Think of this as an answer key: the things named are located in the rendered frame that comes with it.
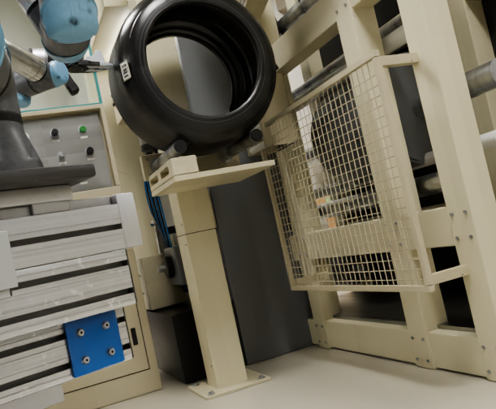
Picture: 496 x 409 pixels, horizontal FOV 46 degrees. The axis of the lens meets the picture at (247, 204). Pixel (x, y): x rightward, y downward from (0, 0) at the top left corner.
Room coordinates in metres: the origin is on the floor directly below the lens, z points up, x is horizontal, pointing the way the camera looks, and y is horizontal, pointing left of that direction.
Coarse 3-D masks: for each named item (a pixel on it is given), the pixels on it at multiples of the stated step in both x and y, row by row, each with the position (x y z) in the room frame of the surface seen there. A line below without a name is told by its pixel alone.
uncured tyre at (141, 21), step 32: (160, 0) 1.91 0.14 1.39; (192, 0) 1.95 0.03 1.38; (224, 0) 2.00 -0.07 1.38; (128, 32) 1.88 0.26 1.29; (160, 32) 2.19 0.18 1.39; (192, 32) 2.24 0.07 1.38; (224, 32) 2.25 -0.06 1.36; (256, 32) 2.03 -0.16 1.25; (128, 64) 1.87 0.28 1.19; (224, 64) 2.29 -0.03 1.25; (256, 64) 2.22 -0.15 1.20; (128, 96) 1.89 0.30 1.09; (160, 96) 1.88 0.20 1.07; (256, 96) 2.01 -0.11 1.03; (160, 128) 1.92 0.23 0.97; (192, 128) 1.92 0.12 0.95; (224, 128) 1.96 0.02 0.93
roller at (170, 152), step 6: (174, 144) 1.92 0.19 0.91; (180, 144) 1.92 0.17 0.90; (186, 144) 1.93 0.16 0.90; (168, 150) 1.99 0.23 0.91; (174, 150) 1.93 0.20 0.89; (180, 150) 1.92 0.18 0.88; (162, 156) 2.07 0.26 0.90; (168, 156) 2.01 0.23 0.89; (174, 156) 1.98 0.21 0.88; (156, 162) 2.17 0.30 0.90; (162, 162) 2.10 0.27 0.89; (156, 168) 2.20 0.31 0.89
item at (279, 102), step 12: (276, 84) 2.41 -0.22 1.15; (276, 96) 2.41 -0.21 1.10; (276, 108) 2.40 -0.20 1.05; (264, 120) 2.38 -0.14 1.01; (288, 120) 2.42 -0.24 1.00; (264, 132) 2.37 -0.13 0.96; (276, 132) 2.39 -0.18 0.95; (264, 144) 2.39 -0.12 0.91; (276, 144) 2.39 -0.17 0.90; (288, 144) 2.49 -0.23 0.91
